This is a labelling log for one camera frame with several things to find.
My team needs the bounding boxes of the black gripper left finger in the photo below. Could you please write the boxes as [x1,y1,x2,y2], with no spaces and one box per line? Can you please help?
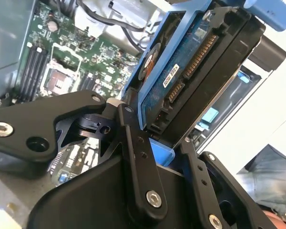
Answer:
[0,89,169,217]

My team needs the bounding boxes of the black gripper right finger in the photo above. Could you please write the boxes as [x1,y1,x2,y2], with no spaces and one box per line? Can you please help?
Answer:
[180,137,265,229]

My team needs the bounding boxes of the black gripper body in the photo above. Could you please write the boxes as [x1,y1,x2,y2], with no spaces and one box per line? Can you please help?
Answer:
[26,155,201,229]

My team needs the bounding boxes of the hard disk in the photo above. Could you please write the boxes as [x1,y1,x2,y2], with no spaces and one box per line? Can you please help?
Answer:
[125,0,286,167]

